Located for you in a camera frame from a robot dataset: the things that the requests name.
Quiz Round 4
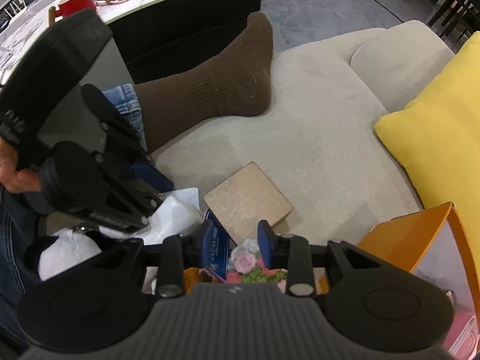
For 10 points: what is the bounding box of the blue jeans leg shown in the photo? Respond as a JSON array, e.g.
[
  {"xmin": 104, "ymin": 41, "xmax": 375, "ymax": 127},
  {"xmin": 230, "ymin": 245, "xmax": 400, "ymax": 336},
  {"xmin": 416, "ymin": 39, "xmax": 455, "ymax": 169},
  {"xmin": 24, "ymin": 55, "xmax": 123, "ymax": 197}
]
[{"xmin": 1, "ymin": 84, "xmax": 146, "ymax": 350}]

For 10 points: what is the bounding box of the brown cardboard box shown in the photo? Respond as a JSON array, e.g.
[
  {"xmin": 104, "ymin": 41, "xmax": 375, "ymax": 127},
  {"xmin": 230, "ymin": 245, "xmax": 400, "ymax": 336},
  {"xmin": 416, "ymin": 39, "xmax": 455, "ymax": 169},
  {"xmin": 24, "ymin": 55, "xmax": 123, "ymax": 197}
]
[{"xmin": 203, "ymin": 162, "xmax": 293, "ymax": 245}]

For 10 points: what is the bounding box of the blue tag card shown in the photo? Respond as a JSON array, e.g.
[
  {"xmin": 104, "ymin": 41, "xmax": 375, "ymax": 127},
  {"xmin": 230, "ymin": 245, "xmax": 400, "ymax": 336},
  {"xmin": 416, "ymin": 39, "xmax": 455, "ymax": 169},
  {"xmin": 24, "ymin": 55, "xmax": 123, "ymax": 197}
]
[{"xmin": 202, "ymin": 210, "xmax": 230, "ymax": 282}]

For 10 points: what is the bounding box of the dark dining table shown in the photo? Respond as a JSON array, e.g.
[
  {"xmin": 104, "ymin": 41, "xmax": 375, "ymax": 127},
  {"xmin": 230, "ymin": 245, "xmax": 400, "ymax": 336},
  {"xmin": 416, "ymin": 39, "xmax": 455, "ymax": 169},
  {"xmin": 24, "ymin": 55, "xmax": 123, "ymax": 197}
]
[{"xmin": 426, "ymin": 0, "xmax": 479, "ymax": 47}]

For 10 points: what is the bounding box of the orange storage box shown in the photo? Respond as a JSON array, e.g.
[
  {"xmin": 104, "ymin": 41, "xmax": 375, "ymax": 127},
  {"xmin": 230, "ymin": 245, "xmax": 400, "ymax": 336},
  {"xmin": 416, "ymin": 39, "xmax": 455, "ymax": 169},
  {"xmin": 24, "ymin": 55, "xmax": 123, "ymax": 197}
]
[{"xmin": 355, "ymin": 201, "xmax": 480, "ymax": 360}]

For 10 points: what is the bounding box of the yellow cushion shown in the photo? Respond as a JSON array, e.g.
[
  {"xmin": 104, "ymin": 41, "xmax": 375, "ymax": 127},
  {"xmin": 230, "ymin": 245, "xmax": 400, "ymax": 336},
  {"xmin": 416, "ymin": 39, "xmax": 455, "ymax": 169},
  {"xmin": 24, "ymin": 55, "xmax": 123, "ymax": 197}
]
[{"xmin": 373, "ymin": 31, "xmax": 480, "ymax": 241}]

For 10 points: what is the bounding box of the person's left hand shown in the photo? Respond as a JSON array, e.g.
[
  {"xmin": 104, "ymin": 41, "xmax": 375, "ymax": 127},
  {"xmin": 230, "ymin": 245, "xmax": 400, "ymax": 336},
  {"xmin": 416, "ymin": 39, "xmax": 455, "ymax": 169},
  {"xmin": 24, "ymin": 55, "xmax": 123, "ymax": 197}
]
[{"xmin": 0, "ymin": 138, "xmax": 41, "ymax": 194}]

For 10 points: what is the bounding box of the crochet bunny with flowers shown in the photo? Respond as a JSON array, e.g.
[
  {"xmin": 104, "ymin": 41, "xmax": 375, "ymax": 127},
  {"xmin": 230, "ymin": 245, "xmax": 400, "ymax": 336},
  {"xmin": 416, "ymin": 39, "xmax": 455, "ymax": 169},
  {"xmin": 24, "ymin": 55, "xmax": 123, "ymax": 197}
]
[{"xmin": 225, "ymin": 239, "xmax": 287, "ymax": 293}]

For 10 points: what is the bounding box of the beige sofa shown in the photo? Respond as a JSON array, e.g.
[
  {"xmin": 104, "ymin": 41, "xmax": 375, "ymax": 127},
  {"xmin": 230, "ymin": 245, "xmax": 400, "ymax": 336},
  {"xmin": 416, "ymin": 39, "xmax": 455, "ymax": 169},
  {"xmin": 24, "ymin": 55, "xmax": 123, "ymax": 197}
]
[{"xmin": 154, "ymin": 20, "xmax": 453, "ymax": 244}]

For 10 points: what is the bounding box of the marble coffee table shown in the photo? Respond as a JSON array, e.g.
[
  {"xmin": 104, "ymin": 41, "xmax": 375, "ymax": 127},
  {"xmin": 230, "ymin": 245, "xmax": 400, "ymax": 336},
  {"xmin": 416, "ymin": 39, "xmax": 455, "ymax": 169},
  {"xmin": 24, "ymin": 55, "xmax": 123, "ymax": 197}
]
[{"xmin": 0, "ymin": 0, "xmax": 267, "ymax": 87}]

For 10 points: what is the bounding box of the brown sock foot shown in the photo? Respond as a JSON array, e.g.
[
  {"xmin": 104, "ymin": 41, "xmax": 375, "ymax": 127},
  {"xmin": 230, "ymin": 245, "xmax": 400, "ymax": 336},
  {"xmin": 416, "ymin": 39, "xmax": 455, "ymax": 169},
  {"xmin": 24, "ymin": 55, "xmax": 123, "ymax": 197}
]
[{"xmin": 134, "ymin": 12, "xmax": 273, "ymax": 153}]

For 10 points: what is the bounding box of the red mug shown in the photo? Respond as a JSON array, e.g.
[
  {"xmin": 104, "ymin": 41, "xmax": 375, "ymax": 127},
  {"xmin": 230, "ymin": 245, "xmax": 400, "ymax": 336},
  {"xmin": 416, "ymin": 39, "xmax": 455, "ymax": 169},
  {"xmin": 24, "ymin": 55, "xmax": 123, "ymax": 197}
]
[{"xmin": 55, "ymin": 0, "xmax": 97, "ymax": 18}]

